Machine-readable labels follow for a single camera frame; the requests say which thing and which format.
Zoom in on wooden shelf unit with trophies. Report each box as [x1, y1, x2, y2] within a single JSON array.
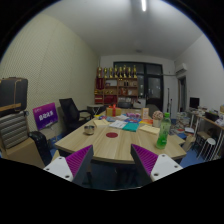
[[94, 64, 139, 105]]

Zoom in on white round stool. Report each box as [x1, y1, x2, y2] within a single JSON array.
[[199, 137, 217, 160]]

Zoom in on small steel cup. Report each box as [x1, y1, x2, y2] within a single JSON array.
[[83, 124, 96, 136]]

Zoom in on blue book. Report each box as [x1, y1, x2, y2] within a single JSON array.
[[124, 116, 141, 124]]

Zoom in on purple sign board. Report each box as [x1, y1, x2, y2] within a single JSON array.
[[32, 102, 59, 131]]

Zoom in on green drink bottle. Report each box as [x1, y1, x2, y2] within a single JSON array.
[[155, 112, 172, 150]]

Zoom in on white book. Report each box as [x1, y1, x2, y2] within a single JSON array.
[[108, 119, 128, 130]]

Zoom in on small orange standing box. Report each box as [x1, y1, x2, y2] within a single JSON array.
[[141, 107, 150, 120]]

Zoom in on flat round red coaster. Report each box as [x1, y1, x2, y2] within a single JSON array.
[[105, 131, 119, 139]]

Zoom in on brown cardboard box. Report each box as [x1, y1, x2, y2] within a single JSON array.
[[0, 136, 46, 169]]

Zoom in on pink flowers in white pot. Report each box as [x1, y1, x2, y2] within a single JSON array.
[[151, 110, 164, 128]]

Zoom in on cream yellow book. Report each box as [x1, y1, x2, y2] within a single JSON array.
[[138, 124, 161, 136]]

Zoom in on black computer monitor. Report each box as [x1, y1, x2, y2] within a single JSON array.
[[188, 96, 201, 110]]

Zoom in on yellow gift box red ribbon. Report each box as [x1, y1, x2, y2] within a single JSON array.
[[105, 103, 123, 118]]

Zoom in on orange book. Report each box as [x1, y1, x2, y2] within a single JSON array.
[[139, 119, 154, 126]]

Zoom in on black office chair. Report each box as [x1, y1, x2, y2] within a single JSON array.
[[58, 97, 95, 134]]

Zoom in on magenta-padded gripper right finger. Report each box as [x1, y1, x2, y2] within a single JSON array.
[[130, 143, 184, 186]]

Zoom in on wooden side desk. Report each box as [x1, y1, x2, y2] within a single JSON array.
[[189, 109, 224, 161]]

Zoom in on pink pack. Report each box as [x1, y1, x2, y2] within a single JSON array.
[[126, 112, 142, 119]]

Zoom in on ceiling tube light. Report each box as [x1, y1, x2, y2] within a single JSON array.
[[140, 0, 148, 13]]

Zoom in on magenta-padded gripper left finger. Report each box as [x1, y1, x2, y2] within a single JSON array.
[[43, 144, 95, 186]]

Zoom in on pale yellow notepad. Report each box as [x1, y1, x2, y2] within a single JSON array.
[[93, 118, 111, 127]]

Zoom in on black case with tan trim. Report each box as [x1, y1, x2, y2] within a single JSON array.
[[0, 77, 29, 111]]

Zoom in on white wall air conditioner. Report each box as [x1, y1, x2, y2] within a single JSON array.
[[175, 63, 189, 75]]

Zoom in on grey striped bag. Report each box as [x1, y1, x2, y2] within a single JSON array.
[[0, 111, 30, 150]]

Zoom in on teal book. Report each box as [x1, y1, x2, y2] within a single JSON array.
[[121, 122, 140, 132]]

